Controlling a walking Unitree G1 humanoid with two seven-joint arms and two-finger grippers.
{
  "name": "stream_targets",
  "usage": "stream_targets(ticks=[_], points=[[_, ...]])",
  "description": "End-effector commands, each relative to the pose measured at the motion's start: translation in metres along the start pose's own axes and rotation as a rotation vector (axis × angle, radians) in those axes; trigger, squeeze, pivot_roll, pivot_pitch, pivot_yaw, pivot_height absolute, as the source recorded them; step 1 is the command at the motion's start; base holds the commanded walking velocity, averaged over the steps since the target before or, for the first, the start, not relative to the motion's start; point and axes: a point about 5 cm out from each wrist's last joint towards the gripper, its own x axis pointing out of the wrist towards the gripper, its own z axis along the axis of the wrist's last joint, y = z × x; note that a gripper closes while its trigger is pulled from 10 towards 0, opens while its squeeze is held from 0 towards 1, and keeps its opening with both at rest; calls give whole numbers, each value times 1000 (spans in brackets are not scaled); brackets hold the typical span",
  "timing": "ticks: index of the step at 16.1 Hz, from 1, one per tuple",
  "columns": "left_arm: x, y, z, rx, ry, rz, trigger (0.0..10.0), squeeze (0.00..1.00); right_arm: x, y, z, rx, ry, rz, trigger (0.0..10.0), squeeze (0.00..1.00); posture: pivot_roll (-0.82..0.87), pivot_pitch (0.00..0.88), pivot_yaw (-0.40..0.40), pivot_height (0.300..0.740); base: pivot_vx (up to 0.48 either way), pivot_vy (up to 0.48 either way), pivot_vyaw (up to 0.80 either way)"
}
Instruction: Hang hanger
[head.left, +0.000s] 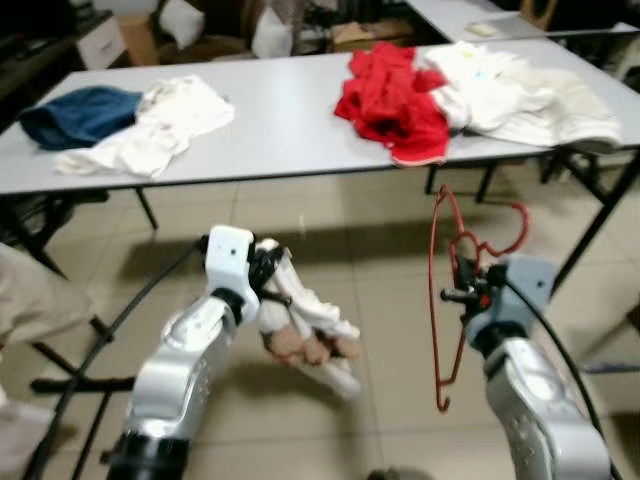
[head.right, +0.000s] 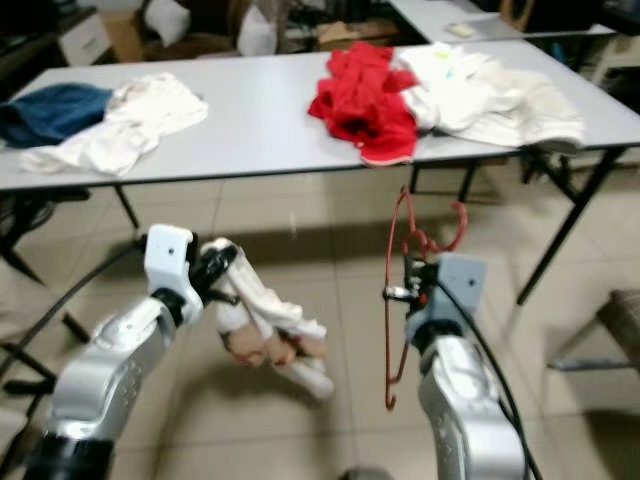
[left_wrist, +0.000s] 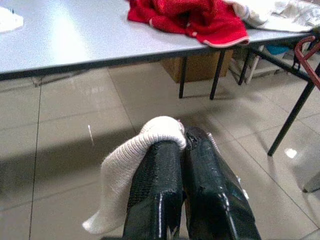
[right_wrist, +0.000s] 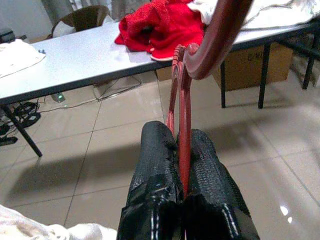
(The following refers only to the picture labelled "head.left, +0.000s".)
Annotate white cloth with brown patches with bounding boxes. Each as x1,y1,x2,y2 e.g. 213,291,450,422
257,248,363,403

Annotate white garment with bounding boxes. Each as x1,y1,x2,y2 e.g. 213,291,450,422
413,42,561,136
55,75,237,181

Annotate grey table with black legs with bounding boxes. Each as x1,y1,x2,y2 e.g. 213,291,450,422
0,38,640,293

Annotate red garment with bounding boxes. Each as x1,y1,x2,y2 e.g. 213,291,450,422
333,42,452,168

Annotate black metal stand base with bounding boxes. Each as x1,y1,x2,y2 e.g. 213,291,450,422
28,312,138,396

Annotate beige garment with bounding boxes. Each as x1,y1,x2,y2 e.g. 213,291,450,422
0,243,98,349

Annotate brown wooden armchair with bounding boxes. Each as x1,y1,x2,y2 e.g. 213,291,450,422
155,0,301,63

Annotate white pillow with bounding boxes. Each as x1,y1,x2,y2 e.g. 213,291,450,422
250,8,294,59
157,0,207,51

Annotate blue denim garment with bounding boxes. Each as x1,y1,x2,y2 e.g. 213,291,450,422
20,85,146,152

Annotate brown cardboard box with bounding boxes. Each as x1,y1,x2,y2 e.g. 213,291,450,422
120,14,161,67

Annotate wooden chair back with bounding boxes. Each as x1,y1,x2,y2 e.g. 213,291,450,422
518,0,561,31

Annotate white drawer cabinet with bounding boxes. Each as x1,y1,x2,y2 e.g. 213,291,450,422
75,14,128,71

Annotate black tv cabinet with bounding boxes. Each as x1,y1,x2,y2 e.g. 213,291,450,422
0,0,101,101

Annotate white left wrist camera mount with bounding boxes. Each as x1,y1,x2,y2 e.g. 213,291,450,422
205,226,257,299

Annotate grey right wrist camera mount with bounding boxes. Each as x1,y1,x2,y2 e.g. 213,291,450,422
487,255,557,336

